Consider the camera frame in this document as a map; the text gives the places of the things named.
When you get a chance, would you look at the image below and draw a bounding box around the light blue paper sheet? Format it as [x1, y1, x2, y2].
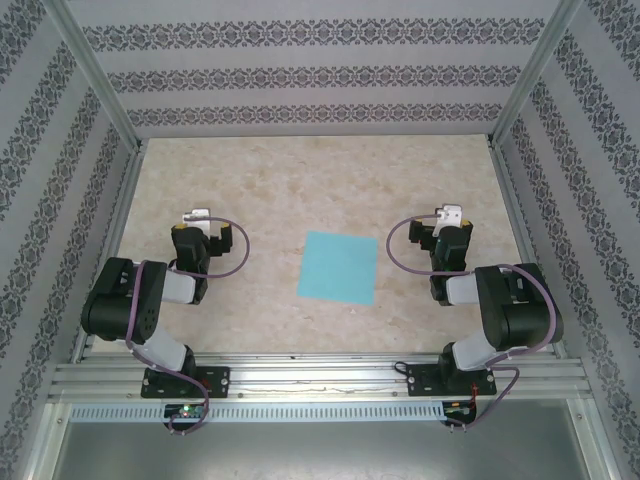
[296, 230, 379, 307]

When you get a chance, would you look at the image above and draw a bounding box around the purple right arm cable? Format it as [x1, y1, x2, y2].
[387, 213, 564, 435]

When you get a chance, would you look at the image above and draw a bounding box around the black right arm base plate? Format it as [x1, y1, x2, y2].
[405, 362, 497, 399]

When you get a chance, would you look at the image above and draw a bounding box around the aluminium frame post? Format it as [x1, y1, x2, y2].
[487, 0, 586, 151]
[43, 0, 146, 154]

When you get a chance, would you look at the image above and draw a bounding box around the aluminium side rail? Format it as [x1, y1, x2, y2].
[488, 142, 569, 361]
[69, 139, 146, 365]

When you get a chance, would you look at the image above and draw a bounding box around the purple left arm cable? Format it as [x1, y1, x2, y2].
[124, 215, 251, 436]

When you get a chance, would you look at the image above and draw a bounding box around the slotted grey cable duct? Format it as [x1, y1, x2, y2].
[69, 401, 449, 424]

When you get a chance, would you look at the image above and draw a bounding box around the long aluminium mounting rail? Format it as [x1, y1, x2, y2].
[47, 352, 594, 403]

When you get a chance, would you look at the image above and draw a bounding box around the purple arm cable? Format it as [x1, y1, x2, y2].
[387, 213, 564, 435]
[124, 215, 251, 436]

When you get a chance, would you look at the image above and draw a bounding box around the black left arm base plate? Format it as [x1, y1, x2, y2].
[141, 366, 231, 400]

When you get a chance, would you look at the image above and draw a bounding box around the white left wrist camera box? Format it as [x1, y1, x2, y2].
[182, 207, 214, 232]

